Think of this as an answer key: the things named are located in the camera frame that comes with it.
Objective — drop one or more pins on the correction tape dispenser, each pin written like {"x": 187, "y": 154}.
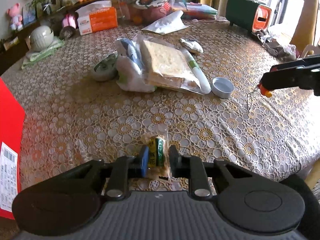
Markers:
{"x": 105, "y": 70}

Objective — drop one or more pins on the picture frame with plant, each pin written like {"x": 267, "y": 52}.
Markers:
{"x": 47, "y": 7}

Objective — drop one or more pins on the orange tissue box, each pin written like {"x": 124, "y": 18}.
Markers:
{"x": 96, "y": 16}

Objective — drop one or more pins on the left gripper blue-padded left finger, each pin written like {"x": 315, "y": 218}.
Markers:
{"x": 123, "y": 169}

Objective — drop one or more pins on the pink plush doll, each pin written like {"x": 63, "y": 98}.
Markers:
{"x": 16, "y": 18}

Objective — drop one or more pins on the green orange mini appliance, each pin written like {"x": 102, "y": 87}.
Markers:
{"x": 248, "y": 14}

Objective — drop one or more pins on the folded green cloth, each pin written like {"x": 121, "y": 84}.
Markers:
{"x": 33, "y": 57}

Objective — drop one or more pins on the green white tube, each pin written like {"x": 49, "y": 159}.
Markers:
{"x": 197, "y": 71}

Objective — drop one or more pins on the grey-green round ceramic pot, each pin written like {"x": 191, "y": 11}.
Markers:
{"x": 41, "y": 38}

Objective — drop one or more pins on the pink toy suitcase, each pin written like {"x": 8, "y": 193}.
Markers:
{"x": 69, "y": 21}

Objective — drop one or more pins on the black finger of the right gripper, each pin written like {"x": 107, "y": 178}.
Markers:
{"x": 302, "y": 73}

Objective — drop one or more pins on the stack of coloured folders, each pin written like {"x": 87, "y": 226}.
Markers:
{"x": 195, "y": 11}

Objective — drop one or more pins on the red basket of fruit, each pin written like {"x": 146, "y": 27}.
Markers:
{"x": 144, "y": 13}

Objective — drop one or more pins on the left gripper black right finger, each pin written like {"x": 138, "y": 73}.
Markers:
{"x": 192, "y": 168}

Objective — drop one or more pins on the small green snack packet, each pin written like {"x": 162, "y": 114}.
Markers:
{"x": 158, "y": 164}

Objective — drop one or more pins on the red cardboard shoe box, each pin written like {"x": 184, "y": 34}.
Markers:
{"x": 12, "y": 119}

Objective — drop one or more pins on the bagged bread slice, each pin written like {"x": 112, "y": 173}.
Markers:
{"x": 165, "y": 65}

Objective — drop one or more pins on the lace tablecloth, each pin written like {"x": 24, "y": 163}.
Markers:
{"x": 71, "y": 119}

